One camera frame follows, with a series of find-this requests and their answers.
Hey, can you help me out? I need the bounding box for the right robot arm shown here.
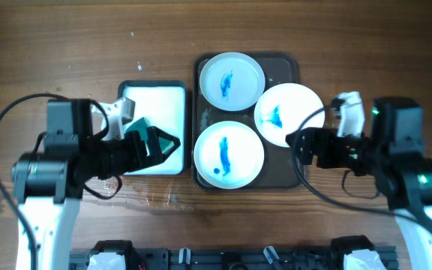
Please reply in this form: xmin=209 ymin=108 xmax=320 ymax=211
xmin=285 ymin=92 xmax=432 ymax=269

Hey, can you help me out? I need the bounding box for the white plate front blue stain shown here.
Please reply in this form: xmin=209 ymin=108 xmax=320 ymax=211
xmin=193 ymin=121 xmax=265 ymax=190

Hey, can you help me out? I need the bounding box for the grey plate with blue stain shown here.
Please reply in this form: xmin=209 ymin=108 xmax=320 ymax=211
xmin=198 ymin=52 xmax=266 ymax=112

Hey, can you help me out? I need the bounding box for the green yellow scrubbing sponge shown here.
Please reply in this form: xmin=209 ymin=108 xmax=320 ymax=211
xmin=124 ymin=116 xmax=176 ymax=155

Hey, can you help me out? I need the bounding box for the large dark brown tray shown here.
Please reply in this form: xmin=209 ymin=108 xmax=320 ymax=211
xmin=192 ymin=51 xmax=300 ymax=191

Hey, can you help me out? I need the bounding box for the black right camera cable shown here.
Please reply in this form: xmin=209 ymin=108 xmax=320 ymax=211
xmin=290 ymin=99 xmax=432 ymax=270

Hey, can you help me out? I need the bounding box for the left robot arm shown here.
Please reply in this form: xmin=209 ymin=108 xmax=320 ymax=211
xmin=12 ymin=99 xmax=181 ymax=269

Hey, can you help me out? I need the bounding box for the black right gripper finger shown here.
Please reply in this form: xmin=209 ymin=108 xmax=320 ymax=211
xmin=297 ymin=148 xmax=314 ymax=165
xmin=285 ymin=130 xmax=305 ymax=149

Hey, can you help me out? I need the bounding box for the small dark soapy water tray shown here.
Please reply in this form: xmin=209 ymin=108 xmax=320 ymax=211
xmin=118 ymin=80 xmax=188 ymax=176

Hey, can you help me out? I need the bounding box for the white plate blue stain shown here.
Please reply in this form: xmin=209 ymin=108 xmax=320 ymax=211
xmin=254 ymin=83 xmax=323 ymax=148
xmin=193 ymin=121 xmax=265 ymax=190

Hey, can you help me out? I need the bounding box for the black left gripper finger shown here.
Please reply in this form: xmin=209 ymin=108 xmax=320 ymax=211
xmin=155 ymin=127 xmax=181 ymax=162
xmin=146 ymin=126 xmax=162 ymax=156

